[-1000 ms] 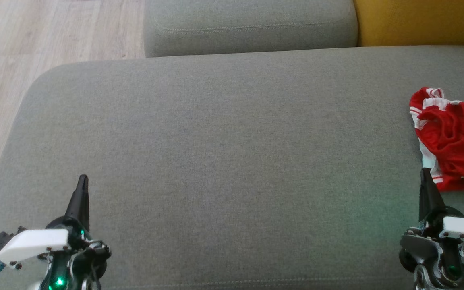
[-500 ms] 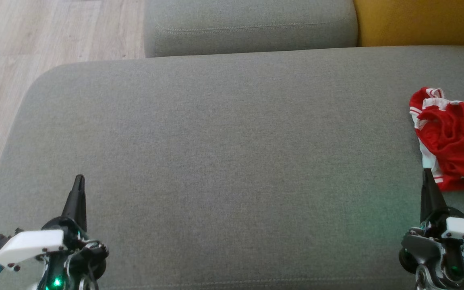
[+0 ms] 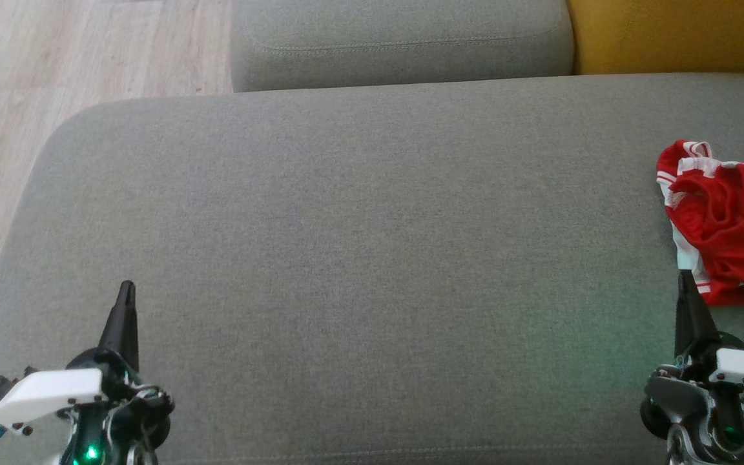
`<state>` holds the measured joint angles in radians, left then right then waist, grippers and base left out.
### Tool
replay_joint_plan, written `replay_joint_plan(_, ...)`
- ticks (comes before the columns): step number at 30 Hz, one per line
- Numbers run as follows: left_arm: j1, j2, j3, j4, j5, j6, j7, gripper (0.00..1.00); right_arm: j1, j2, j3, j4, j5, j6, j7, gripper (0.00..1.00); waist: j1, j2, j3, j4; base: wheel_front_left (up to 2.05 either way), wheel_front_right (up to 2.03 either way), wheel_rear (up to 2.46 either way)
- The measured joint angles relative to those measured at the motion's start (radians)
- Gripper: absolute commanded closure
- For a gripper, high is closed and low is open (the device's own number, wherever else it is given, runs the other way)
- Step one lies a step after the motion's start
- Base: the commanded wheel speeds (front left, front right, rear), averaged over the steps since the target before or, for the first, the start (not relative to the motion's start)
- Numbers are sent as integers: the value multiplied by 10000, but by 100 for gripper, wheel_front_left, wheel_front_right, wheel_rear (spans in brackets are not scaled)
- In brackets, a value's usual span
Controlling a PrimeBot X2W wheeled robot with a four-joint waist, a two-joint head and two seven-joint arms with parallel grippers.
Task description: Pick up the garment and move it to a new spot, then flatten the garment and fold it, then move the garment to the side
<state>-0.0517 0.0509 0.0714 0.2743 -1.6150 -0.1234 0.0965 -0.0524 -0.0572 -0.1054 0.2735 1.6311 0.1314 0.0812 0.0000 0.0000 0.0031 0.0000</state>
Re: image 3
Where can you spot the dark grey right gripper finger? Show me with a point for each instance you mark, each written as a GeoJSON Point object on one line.
{"type": "Point", "coordinates": [683, 323]}
{"type": "Point", "coordinates": [702, 332]}

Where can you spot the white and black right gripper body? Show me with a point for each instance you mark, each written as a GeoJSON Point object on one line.
{"type": "Point", "coordinates": [727, 387]}

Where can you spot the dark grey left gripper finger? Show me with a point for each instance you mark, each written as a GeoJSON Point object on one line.
{"type": "Point", "coordinates": [132, 336]}
{"type": "Point", "coordinates": [113, 329]}

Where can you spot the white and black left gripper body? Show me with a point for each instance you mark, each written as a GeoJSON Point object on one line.
{"type": "Point", "coordinates": [55, 391]}

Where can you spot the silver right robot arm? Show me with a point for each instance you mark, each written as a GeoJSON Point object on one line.
{"type": "Point", "coordinates": [685, 449]}

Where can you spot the large grey ottoman cushion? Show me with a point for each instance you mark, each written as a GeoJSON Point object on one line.
{"type": "Point", "coordinates": [372, 258]}

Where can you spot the yellow sofa back cushion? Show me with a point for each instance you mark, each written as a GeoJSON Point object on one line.
{"type": "Point", "coordinates": [675, 32]}

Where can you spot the grey sofa seat cushion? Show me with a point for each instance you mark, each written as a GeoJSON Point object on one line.
{"type": "Point", "coordinates": [398, 45]}

